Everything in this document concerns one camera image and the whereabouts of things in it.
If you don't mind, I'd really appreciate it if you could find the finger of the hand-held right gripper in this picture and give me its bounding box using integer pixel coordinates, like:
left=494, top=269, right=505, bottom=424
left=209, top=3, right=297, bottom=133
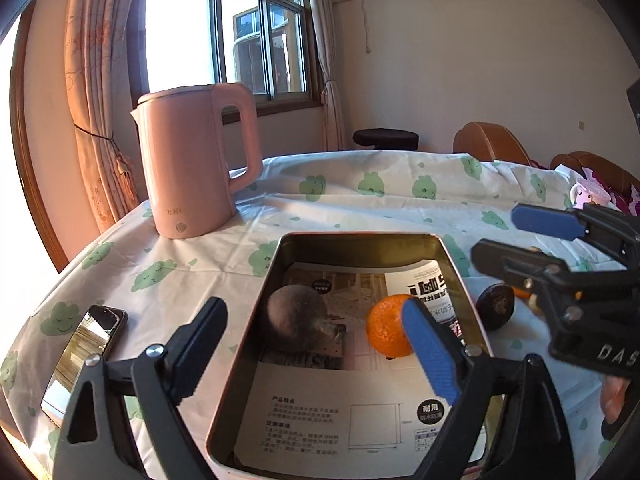
left=471, top=239, right=581, bottom=293
left=511, top=202, right=640, bottom=268

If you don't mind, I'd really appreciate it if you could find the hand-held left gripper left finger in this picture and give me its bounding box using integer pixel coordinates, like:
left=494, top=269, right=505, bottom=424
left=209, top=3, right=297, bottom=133
left=52, top=297, right=228, bottom=480

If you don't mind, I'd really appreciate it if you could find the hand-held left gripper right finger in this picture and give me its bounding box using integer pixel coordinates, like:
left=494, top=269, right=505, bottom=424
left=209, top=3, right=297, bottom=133
left=402, top=300, right=576, bottom=480

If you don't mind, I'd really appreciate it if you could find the dark passion fruit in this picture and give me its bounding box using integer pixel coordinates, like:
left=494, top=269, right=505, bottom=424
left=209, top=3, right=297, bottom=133
left=475, top=283, right=516, bottom=332

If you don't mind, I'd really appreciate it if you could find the rectangular metal tin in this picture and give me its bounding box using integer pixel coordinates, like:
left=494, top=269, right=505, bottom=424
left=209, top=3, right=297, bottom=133
left=205, top=231, right=506, bottom=478

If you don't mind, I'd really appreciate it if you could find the person's right hand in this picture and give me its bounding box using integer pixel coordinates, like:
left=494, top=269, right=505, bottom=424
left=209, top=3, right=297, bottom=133
left=600, top=375, right=632, bottom=427

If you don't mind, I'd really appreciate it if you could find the brown leather chair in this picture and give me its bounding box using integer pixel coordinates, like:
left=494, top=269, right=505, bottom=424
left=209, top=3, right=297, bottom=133
left=550, top=151, right=640, bottom=196

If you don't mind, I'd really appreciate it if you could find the purple floral cloth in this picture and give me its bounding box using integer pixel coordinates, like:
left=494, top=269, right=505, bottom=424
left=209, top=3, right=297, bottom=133
left=582, top=167, right=640, bottom=217

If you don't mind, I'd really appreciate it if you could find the wooden chair back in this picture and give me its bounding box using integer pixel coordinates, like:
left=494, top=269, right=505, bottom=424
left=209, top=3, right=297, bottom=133
left=453, top=121, right=532, bottom=167

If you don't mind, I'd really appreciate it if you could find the large round brown fruit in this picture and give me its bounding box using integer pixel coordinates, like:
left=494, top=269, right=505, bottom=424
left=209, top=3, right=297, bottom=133
left=265, top=285, right=333, bottom=353

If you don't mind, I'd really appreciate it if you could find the smartphone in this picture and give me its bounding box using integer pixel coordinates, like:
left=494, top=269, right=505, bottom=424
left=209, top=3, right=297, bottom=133
left=40, top=305, right=129, bottom=428

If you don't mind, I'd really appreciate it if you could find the printed paper sheet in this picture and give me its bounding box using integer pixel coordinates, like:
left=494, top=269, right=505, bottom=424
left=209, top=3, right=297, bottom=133
left=235, top=260, right=488, bottom=468

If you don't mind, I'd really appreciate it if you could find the black screen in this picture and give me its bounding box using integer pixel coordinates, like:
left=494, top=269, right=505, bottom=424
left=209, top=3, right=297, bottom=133
left=626, top=77, right=640, bottom=141

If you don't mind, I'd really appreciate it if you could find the white tablecloth with green print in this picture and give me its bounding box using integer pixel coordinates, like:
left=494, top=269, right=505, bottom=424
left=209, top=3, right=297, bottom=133
left=0, top=150, right=640, bottom=480

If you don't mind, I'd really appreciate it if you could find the black round stool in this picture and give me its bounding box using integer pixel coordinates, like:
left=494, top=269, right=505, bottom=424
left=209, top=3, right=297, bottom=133
left=352, top=128, right=419, bottom=151

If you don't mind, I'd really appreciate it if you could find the pink electric kettle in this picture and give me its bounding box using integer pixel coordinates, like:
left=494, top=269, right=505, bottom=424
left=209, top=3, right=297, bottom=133
left=131, top=83, right=262, bottom=239

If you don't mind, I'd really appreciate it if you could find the narrow beige curtain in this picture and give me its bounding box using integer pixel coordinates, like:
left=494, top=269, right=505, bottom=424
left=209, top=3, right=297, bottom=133
left=305, top=0, right=348, bottom=151

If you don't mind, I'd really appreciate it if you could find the wide beige curtain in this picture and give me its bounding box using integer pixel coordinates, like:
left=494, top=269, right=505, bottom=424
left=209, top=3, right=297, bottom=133
left=62, top=0, right=151, bottom=223

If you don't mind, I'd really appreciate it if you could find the window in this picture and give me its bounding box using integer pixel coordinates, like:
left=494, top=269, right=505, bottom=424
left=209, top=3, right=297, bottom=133
left=127, top=0, right=323, bottom=126

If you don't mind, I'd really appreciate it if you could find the wooden door frame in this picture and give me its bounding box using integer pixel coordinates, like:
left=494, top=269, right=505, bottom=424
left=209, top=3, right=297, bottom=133
left=10, top=0, right=71, bottom=271

